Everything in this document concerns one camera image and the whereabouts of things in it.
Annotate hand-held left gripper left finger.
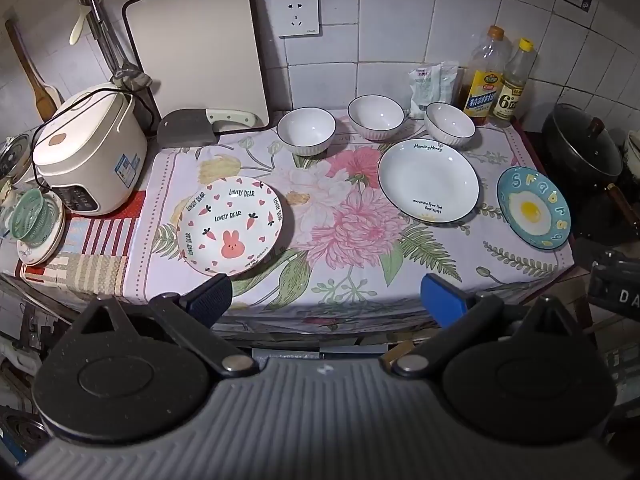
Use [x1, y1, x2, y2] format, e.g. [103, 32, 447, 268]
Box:
[75, 275, 258, 377]

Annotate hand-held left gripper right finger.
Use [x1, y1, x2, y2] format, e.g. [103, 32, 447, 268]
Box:
[381, 274, 583, 377]

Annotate pink rabbit print plate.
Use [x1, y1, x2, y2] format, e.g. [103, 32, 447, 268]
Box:
[177, 176, 287, 277]

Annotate blue fried egg plate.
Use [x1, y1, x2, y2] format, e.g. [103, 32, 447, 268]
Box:
[496, 166, 572, 251]

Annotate white plate dark rim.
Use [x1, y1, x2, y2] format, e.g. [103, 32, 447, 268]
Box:
[377, 138, 480, 227]

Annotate white ribbed bowl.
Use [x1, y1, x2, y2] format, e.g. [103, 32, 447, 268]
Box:
[424, 102, 476, 149]
[347, 95, 406, 142]
[276, 106, 337, 157]

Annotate black gas stove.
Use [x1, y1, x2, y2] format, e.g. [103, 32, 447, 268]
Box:
[570, 180, 640, 251]

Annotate floral tablecloth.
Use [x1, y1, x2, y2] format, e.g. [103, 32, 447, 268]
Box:
[122, 110, 576, 321]

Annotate striped cloth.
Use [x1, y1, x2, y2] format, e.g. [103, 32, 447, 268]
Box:
[20, 187, 151, 296]

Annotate white container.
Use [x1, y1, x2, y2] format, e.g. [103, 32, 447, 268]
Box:
[622, 130, 640, 183]

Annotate white saucers under colander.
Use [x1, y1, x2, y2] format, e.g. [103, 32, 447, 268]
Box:
[16, 200, 67, 267]

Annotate green plastic colander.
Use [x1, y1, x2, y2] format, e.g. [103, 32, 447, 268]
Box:
[11, 187, 66, 243]

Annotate white rice cooker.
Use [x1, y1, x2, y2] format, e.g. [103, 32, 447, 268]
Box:
[31, 82, 149, 217]

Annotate clear vinegar bottle yellow cap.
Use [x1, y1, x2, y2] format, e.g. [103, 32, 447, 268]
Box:
[490, 37, 538, 128]

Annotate yellow label cooking wine bottle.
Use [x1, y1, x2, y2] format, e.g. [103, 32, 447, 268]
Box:
[458, 26, 512, 126]

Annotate white seasoning packet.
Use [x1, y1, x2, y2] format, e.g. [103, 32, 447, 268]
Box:
[435, 61, 461, 108]
[407, 66, 443, 120]

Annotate steel pot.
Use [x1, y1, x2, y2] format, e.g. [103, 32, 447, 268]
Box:
[0, 132, 36, 196]

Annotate white cutting board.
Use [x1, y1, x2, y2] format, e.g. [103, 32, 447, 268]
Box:
[122, 0, 271, 133]

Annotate wooden spatula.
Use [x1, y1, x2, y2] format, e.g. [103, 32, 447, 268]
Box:
[4, 19, 62, 123]

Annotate white rice paddle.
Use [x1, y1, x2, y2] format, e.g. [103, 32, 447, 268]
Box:
[69, 0, 91, 45]

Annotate black wok wooden handle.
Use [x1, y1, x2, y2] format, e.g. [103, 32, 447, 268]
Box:
[542, 102, 640, 231]

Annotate cleaver with white handle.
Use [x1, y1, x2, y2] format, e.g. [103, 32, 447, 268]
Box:
[156, 108, 263, 148]

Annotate white wall socket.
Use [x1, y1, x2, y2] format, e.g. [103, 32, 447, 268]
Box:
[271, 0, 322, 38]

